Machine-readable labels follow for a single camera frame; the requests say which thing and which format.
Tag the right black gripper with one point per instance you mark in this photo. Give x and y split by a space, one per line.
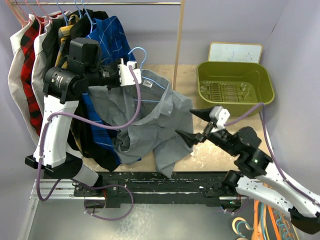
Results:
191 139

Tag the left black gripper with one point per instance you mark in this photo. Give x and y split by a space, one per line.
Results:
115 66

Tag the light blue hanger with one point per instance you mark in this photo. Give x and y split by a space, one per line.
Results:
141 68

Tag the grey shirt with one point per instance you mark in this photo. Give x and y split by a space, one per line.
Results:
162 112

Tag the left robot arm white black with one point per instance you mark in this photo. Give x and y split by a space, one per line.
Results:
63 87

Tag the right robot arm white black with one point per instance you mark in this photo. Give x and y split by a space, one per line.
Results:
258 176

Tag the blue plaid shirt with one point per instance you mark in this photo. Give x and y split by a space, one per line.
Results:
114 45

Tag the yellow plaid shirt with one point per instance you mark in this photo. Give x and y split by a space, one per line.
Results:
64 38

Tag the black dark shirt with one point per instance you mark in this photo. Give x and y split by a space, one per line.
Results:
51 44

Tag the pink hanger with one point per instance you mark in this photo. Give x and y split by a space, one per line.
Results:
22 17

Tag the red plaid shirt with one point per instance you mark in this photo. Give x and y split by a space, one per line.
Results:
27 46

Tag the beige shirt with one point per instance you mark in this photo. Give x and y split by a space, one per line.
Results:
15 84

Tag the yellow hanger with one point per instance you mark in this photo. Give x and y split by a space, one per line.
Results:
287 230

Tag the olive green plastic bin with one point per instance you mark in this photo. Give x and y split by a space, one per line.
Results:
236 86

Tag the small whiteboard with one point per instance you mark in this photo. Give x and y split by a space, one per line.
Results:
235 52

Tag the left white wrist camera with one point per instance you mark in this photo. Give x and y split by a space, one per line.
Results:
128 72

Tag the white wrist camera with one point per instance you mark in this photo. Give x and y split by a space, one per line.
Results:
219 116
128 72

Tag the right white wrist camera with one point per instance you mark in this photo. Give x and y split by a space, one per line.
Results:
219 116

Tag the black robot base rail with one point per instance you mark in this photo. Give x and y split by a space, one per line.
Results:
147 187

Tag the wooden clothes rack frame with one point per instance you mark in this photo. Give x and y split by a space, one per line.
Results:
178 43

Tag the metal clothes rail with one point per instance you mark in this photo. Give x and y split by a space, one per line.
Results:
69 3

